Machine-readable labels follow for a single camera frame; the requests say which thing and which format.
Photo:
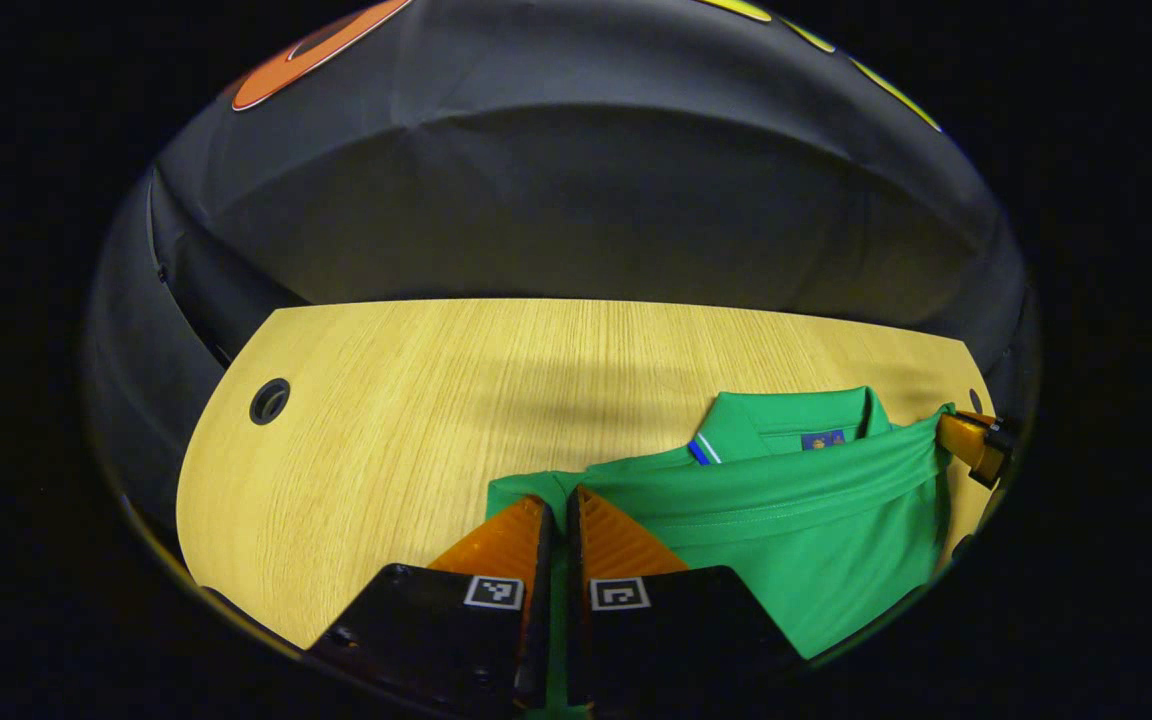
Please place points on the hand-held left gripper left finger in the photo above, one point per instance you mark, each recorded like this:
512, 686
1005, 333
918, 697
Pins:
542, 620

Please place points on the black table grommet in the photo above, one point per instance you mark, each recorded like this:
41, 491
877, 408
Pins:
269, 400
976, 400

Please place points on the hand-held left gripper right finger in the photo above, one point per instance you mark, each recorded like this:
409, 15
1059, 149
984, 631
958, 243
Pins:
576, 640

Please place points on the black backdrop cloth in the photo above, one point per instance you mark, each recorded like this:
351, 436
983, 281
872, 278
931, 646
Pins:
586, 200

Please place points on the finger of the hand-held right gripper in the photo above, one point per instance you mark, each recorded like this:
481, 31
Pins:
998, 440

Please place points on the green T-shirt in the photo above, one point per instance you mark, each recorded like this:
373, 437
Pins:
816, 540

